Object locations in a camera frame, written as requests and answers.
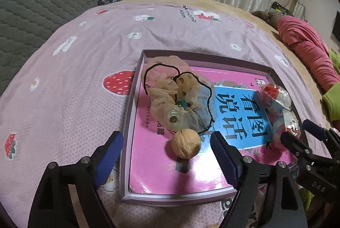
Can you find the walnut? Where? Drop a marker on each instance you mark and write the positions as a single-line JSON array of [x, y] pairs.
[[186, 144]]

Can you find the pink and blue book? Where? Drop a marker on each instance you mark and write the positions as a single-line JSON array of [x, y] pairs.
[[154, 164]]

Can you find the beige sheer scrunchie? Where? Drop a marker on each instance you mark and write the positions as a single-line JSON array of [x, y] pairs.
[[159, 100]]

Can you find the black wall television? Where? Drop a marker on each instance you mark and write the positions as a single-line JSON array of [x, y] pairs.
[[336, 26]]

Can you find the pink quilt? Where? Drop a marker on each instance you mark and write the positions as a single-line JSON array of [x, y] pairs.
[[300, 36]]

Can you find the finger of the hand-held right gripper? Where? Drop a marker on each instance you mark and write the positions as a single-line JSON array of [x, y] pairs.
[[294, 145], [316, 129]]

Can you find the dark grey shallow box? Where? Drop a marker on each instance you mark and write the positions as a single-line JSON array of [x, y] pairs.
[[127, 153]]

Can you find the purple strawberry print blanket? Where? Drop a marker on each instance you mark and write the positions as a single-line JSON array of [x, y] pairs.
[[79, 58]]

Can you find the arched white mirror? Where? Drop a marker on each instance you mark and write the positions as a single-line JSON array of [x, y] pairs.
[[297, 6]]

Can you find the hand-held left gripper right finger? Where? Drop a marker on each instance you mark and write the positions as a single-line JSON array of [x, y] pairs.
[[224, 159]]

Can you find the brown cloth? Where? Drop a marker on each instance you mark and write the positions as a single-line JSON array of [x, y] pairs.
[[265, 18]]

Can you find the clear packet of red candy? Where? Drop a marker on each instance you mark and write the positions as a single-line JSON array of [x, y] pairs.
[[271, 91]]

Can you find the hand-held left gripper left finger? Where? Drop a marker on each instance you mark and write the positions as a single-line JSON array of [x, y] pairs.
[[109, 159]]

